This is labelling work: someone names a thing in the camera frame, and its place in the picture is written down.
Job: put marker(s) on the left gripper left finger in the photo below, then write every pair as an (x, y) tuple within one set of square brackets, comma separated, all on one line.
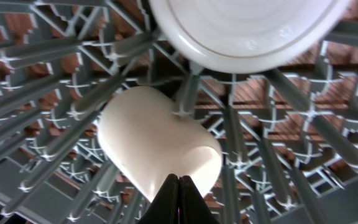
[(164, 207)]

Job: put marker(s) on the grey plastic dish rack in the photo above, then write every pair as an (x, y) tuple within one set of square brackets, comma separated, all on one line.
[(289, 135)]

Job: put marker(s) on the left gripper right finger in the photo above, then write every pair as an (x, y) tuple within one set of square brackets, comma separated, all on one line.
[(192, 207)]

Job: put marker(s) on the cream white cup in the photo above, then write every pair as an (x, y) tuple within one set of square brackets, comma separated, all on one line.
[(146, 141)]

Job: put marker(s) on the grey white small bowl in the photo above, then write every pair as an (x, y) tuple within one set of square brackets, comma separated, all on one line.
[(245, 36)]

